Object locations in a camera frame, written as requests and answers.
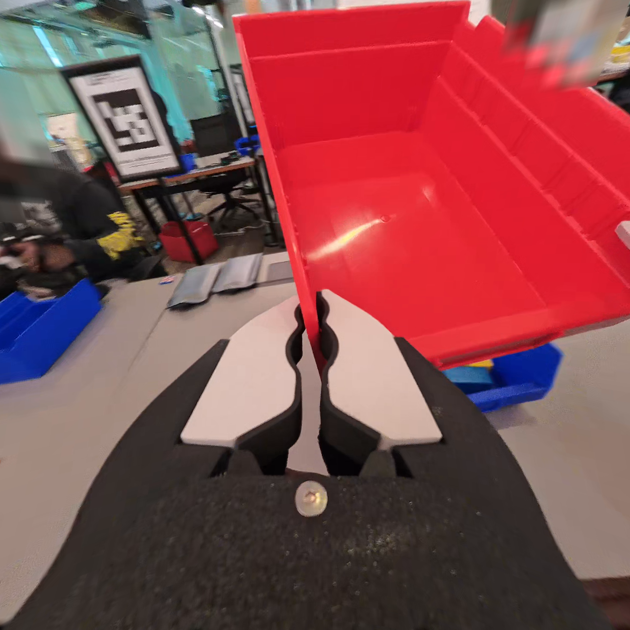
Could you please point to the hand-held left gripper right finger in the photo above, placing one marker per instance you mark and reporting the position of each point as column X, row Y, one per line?
column 379, row 384

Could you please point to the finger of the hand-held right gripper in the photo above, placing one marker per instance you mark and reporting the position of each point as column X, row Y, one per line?
column 623, row 234

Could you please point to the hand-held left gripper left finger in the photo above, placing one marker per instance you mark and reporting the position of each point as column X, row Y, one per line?
column 241, row 389

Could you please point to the red plastic bin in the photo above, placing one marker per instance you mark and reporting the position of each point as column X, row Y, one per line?
column 443, row 197

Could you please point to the grey desk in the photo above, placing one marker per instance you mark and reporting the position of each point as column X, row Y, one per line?
column 98, row 394

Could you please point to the red bag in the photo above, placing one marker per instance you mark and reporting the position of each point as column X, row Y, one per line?
column 189, row 241

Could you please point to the small blue plastic bin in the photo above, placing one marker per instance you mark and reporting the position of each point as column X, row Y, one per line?
column 44, row 330

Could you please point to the black office chair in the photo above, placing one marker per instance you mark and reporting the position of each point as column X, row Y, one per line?
column 226, row 167

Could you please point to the large tag board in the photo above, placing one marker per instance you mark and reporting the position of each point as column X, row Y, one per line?
column 126, row 118

